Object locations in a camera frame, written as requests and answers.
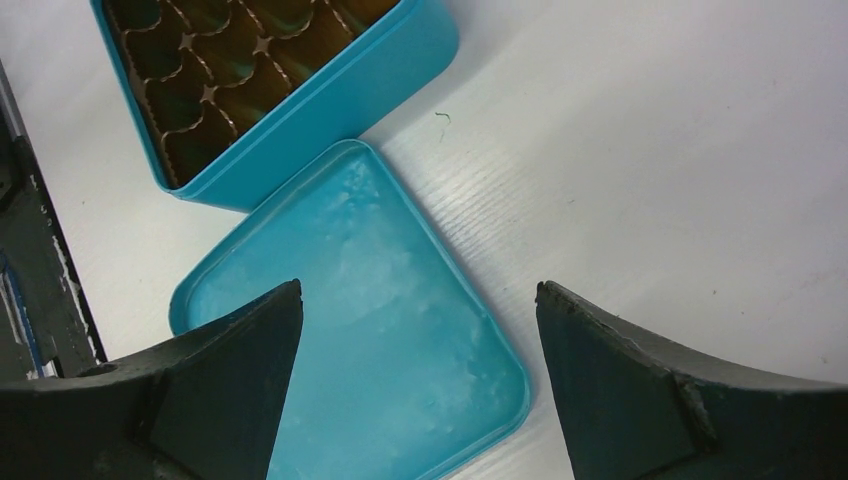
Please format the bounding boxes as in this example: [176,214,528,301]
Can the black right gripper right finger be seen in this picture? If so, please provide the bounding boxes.
[535,281,847,479]

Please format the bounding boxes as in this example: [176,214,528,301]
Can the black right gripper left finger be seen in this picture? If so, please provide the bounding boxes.
[1,279,304,479]

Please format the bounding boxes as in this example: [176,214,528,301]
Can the teal chocolate box with dividers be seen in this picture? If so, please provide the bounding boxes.
[91,0,460,211]

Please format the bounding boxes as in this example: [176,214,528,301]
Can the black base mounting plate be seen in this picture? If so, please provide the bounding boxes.
[1,77,107,382]

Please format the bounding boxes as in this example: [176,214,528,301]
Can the teal box lid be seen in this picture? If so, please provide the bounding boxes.
[169,139,531,479]

